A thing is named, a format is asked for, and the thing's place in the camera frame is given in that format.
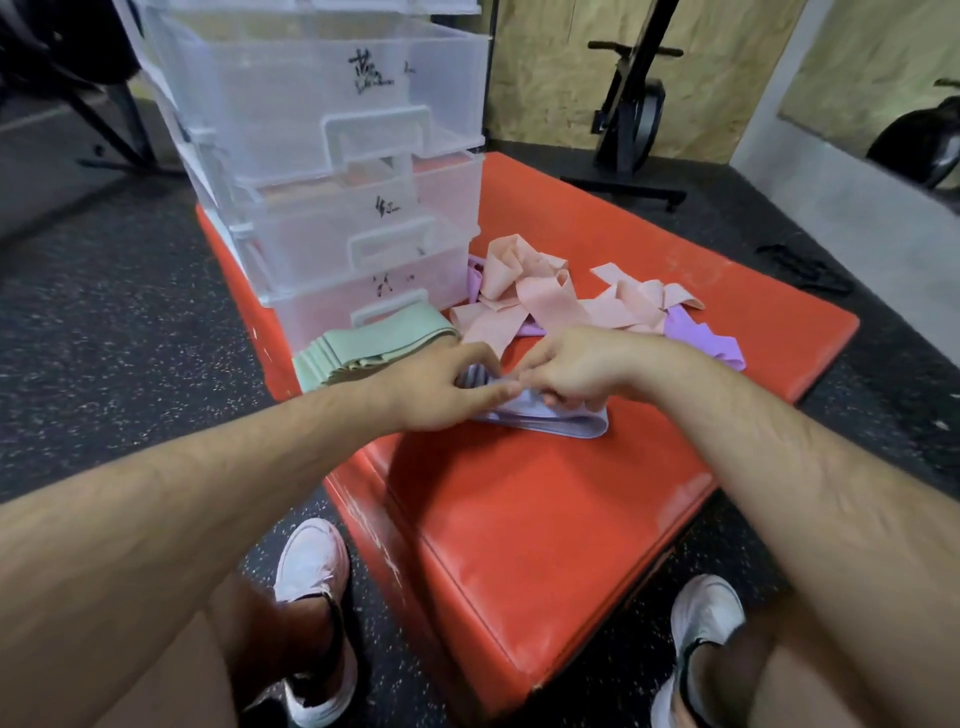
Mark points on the person's right hand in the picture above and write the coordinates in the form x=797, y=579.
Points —
x=589, y=364

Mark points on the red padded plyo box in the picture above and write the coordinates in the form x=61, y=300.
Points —
x=562, y=510

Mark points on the white right shoe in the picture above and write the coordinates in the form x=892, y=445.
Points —
x=701, y=611

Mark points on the stack of green resistance bands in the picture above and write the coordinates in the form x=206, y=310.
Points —
x=360, y=349

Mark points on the lavender resistance band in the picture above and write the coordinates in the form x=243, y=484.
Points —
x=555, y=424

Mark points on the white shoe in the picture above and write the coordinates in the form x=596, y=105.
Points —
x=315, y=562
x=701, y=611

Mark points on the large clear plastic drawer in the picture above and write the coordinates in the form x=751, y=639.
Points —
x=315, y=97

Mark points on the flat pink resistance band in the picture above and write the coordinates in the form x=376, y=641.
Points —
x=637, y=300

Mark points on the black exercise bike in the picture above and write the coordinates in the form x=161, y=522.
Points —
x=919, y=142

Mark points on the black upright exercise machine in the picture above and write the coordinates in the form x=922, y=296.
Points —
x=634, y=112

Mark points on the person's leg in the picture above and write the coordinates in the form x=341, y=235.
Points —
x=247, y=645
x=757, y=675

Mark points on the black gym bench frame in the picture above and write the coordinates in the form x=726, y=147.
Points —
x=82, y=60

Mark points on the person's right leg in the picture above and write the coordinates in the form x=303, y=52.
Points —
x=757, y=675

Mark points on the person's left leg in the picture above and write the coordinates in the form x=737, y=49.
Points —
x=247, y=645

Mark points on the white left shoe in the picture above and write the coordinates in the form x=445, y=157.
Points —
x=315, y=562

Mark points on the crumpled pink resistance band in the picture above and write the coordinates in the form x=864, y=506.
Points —
x=525, y=292

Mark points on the person's left thumb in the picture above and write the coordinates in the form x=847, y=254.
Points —
x=487, y=397

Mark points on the person's left hand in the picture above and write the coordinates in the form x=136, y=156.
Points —
x=424, y=390

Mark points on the person's left forearm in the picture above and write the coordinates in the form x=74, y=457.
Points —
x=172, y=525

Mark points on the person's right forearm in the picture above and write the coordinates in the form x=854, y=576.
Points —
x=810, y=487

